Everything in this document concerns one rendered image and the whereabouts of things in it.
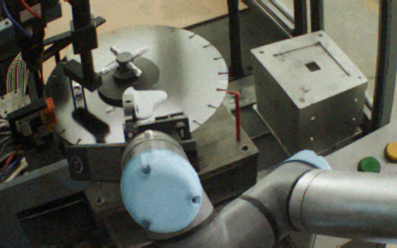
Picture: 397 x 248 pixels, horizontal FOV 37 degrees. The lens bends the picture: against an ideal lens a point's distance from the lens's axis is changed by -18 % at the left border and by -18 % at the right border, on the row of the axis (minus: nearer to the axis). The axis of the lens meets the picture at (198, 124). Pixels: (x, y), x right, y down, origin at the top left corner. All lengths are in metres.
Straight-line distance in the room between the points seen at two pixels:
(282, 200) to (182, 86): 0.46
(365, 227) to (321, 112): 0.62
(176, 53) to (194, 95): 0.11
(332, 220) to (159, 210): 0.17
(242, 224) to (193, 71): 0.50
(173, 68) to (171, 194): 0.55
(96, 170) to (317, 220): 0.31
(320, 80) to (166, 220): 0.65
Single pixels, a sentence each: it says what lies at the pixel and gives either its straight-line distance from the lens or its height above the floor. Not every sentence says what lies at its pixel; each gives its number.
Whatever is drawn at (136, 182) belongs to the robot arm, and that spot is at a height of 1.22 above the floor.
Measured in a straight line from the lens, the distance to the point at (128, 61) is 1.12.
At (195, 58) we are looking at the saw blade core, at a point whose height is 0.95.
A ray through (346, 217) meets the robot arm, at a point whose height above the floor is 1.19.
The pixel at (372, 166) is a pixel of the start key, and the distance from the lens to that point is 1.08.
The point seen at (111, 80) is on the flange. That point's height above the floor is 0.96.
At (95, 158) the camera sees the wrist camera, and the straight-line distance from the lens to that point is 0.85.
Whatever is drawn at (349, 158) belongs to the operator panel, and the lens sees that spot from 1.10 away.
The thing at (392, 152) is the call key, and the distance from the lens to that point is 1.11.
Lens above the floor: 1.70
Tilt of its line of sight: 44 degrees down
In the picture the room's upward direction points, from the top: 4 degrees counter-clockwise
